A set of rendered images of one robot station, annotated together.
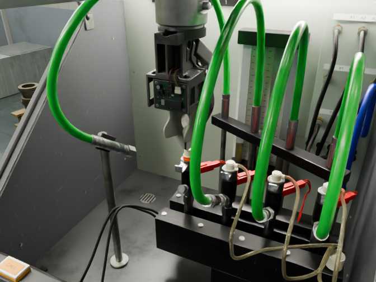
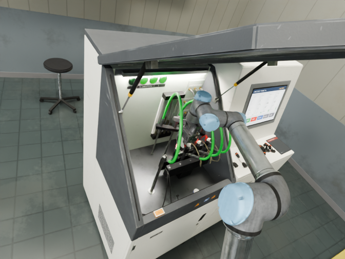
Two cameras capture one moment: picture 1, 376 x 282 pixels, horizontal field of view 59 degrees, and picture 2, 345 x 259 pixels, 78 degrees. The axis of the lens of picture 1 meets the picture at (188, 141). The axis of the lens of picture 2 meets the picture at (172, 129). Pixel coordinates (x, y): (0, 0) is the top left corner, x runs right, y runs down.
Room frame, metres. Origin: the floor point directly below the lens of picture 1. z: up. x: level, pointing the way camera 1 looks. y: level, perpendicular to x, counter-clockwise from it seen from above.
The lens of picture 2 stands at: (0.28, 0.85, 1.94)
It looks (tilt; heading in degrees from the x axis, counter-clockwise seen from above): 39 degrees down; 290
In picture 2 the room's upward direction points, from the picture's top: 20 degrees clockwise
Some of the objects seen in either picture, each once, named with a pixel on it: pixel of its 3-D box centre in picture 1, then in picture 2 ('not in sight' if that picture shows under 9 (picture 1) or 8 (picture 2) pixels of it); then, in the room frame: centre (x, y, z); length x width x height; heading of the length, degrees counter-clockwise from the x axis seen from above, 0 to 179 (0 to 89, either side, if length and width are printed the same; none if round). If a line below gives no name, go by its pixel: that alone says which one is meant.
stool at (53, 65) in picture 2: not in sight; (59, 84); (2.41, -0.58, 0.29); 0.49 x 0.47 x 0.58; 59
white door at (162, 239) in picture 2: not in sight; (169, 237); (0.30, 0.11, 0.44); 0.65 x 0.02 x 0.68; 65
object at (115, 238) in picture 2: not in sight; (150, 205); (0.55, -0.01, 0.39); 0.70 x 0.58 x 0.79; 65
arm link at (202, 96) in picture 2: not in sight; (200, 104); (0.51, 0.01, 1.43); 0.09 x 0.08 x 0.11; 136
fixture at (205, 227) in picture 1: (243, 255); (184, 164); (0.48, -0.11, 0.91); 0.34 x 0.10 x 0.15; 65
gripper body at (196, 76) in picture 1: (180, 67); (190, 129); (0.50, 0.01, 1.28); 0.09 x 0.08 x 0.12; 155
